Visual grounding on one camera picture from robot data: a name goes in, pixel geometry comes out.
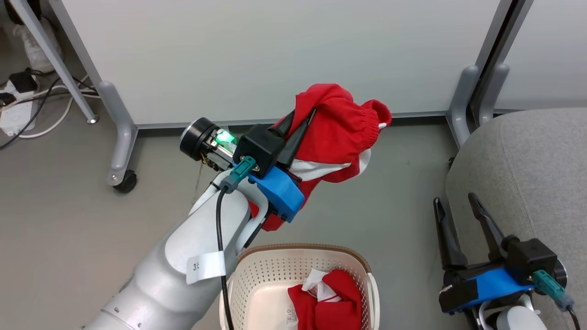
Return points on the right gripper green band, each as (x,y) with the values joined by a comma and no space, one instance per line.
(477,272)

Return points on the black power adapter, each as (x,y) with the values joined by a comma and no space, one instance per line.
(23,81)

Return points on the left wrist camera blue mount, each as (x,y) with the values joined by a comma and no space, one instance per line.
(263,146)

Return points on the red garment wide white stripe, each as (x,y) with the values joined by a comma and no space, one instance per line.
(335,128)

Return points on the black caster wheel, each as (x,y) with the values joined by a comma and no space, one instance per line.
(126,182)

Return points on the grey slanted metal leg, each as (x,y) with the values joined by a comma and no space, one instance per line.
(55,55)

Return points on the white partition panel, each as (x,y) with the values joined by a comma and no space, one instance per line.
(545,55)
(275,55)

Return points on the grey partition foot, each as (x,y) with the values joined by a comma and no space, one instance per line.
(493,91)
(121,133)
(461,105)

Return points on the grey fabric sofa seat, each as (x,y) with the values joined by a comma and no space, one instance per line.
(541,174)

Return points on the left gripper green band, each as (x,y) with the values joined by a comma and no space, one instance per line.
(206,140)

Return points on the red garment white orange trim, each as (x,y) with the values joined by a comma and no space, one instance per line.
(339,311)

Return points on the cream perforated laundry basket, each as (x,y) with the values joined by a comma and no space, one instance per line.
(266,284)

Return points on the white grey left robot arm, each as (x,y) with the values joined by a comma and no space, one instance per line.
(174,275)

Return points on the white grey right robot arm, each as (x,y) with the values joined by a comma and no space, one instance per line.
(518,321)

